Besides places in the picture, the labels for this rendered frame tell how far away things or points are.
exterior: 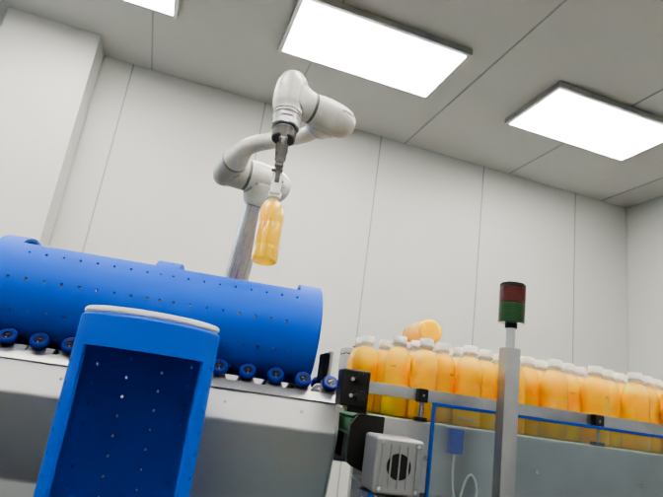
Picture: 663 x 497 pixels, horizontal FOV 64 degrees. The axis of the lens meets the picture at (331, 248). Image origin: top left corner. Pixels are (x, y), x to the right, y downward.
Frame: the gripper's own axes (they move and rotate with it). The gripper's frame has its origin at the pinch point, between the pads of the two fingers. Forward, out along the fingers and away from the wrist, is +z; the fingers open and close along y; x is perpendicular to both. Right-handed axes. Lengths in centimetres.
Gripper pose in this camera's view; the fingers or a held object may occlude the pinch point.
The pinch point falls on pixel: (275, 187)
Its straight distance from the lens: 160.9
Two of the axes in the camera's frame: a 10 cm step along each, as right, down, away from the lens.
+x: 9.8, 1.5, 1.1
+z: -1.0, 9.2, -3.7
